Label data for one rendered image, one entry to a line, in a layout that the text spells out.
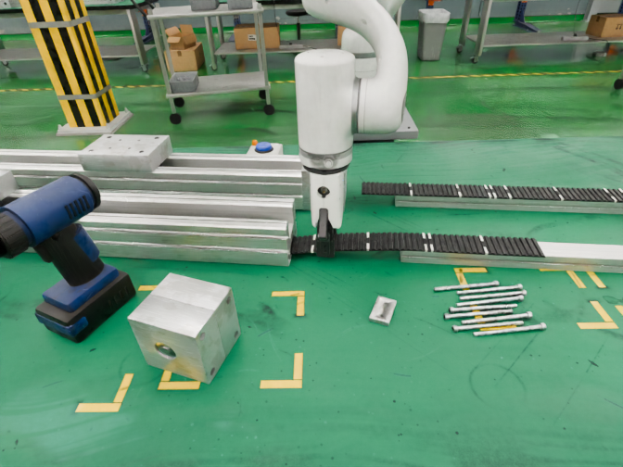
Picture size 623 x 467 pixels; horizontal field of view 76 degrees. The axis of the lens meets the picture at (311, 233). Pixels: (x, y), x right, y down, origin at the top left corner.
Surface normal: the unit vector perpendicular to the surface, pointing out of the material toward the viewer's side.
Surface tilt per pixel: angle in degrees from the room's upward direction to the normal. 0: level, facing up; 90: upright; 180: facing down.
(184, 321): 0
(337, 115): 91
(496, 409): 0
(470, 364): 0
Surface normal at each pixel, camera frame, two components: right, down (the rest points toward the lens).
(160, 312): -0.04, -0.81
